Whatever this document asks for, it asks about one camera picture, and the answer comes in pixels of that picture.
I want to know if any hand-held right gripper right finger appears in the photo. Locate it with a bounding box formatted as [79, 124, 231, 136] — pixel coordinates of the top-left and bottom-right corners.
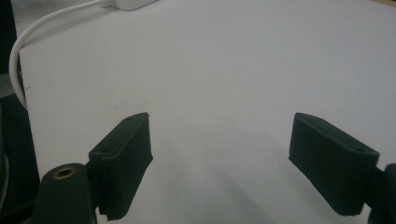
[288, 112, 381, 217]

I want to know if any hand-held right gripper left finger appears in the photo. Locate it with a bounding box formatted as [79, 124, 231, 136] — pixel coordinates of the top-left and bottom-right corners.
[88, 112, 154, 222]

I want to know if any white power strip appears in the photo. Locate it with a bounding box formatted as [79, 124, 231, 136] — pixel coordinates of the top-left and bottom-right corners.
[106, 0, 160, 12]

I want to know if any white cable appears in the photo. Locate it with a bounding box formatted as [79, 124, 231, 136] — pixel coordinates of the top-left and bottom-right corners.
[8, 0, 111, 110]

